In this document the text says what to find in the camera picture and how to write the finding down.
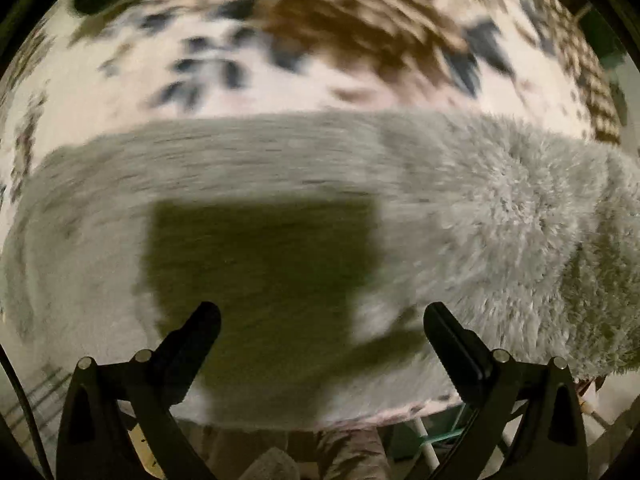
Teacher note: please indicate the checkered brown cloth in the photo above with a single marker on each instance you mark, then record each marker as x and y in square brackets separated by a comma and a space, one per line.
[590, 75]

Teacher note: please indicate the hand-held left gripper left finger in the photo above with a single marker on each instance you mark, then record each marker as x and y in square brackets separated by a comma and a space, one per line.
[196, 336]

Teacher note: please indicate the grey fluffy blanket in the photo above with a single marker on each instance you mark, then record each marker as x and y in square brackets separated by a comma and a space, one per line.
[450, 220]

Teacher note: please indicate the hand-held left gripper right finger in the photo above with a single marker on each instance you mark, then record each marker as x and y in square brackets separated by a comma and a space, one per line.
[454, 341]

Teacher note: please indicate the floral printed bed sheet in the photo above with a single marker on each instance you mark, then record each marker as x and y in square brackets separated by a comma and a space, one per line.
[125, 85]

